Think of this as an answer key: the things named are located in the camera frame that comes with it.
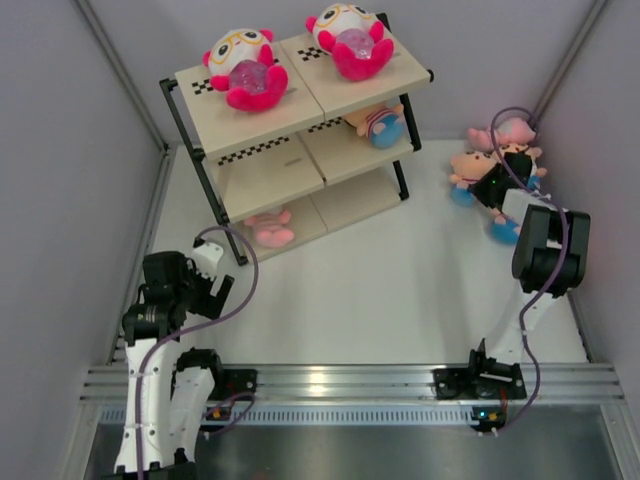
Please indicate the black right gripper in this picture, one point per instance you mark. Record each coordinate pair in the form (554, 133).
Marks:
(478, 189)

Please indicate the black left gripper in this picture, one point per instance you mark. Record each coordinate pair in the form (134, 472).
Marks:
(207, 302)

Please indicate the peach doll blue pants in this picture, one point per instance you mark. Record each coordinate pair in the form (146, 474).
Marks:
(520, 150)
(467, 169)
(505, 230)

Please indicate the white pink panda plush glasses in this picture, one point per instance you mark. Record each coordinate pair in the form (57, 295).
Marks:
(242, 65)

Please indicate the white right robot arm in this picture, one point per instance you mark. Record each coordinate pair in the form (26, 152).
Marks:
(549, 260)

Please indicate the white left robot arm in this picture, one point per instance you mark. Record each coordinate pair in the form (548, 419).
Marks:
(168, 383)

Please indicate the pink striped plush bottom shelf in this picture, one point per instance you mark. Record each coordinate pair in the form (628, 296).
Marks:
(270, 229)

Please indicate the peach doll on middle shelf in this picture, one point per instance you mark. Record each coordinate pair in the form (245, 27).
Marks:
(382, 125)

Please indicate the beige three-tier shelf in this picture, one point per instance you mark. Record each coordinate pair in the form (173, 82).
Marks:
(301, 155)

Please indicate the white panda toy on shelf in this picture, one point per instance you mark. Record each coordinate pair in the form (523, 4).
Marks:
(354, 38)

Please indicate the pink plush far corner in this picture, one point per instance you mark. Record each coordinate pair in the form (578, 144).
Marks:
(512, 130)

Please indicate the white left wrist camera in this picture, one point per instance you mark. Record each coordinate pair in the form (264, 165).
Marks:
(207, 256)

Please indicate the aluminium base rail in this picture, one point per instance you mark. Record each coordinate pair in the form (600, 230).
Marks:
(584, 383)

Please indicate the white slotted cable duct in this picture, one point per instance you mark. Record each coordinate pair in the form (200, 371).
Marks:
(352, 415)

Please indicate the aluminium frame post right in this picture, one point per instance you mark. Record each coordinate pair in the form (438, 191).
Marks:
(577, 43)

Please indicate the aluminium frame post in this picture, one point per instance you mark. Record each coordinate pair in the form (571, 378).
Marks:
(577, 43)
(97, 30)

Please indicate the aluminium frame post left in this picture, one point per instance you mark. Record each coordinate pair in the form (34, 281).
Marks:
(97, 30)

